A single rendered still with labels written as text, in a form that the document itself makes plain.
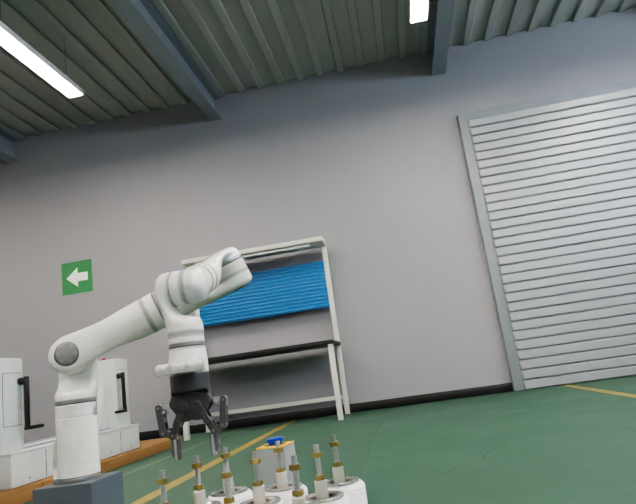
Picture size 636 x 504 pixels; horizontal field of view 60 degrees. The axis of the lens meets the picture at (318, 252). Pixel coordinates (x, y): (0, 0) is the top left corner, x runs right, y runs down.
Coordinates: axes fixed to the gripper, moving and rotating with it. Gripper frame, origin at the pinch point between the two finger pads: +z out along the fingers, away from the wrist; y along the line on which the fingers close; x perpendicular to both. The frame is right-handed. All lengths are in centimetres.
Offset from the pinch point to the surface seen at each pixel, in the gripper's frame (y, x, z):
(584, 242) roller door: -301, -472, -104
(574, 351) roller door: -266, -475, 4
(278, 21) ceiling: -16, -392, -361
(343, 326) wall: -38, -512, -56
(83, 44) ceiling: 181, -385, -363
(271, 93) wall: 8, -518, -351
